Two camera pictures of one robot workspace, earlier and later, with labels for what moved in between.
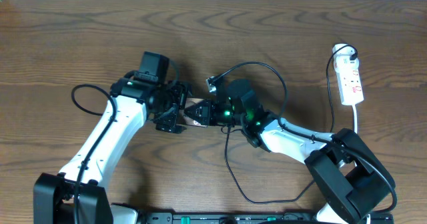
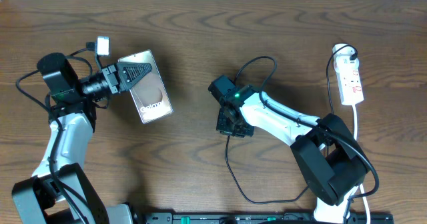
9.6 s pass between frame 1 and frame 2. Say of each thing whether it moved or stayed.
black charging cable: stayed
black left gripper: moved
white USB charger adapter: stayed
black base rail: stayed
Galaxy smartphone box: moved
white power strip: stayed
